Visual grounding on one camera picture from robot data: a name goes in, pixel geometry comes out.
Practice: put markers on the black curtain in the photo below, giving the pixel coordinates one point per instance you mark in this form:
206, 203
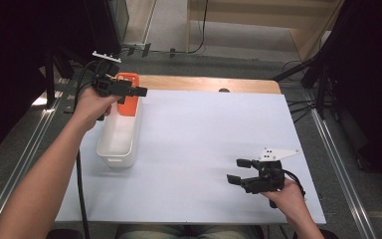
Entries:
371, 83
6, 66

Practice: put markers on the wooden table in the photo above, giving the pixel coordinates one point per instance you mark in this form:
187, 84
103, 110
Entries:
195, 83

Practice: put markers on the white storage box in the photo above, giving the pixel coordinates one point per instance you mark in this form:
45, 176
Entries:
119, 139

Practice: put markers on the person's right hand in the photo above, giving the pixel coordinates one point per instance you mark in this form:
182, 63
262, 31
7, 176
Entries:
291, 202

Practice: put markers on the black metal stand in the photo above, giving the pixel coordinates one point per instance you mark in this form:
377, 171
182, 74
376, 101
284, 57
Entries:
49, 83
321, 93

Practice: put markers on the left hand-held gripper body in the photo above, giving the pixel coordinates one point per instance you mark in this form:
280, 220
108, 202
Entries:
109, 87

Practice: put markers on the metal floor rail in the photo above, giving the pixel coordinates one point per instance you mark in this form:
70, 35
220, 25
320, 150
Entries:
340, 166
32, 146

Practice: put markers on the white table mat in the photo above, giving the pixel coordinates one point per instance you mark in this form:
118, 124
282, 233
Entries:
195, 149

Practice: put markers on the light wooden frame furniture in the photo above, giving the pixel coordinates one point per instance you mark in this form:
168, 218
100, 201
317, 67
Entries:
245, 18

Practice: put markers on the orange phone case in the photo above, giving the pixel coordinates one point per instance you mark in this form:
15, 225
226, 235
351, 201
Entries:
129, 108

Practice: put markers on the dark cabinet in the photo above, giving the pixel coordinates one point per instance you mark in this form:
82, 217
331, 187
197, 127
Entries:
106, 30

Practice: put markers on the person's left hand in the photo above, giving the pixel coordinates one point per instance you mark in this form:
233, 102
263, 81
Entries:
89, 109

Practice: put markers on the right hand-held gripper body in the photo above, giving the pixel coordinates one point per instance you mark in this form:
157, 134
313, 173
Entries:
268, 176

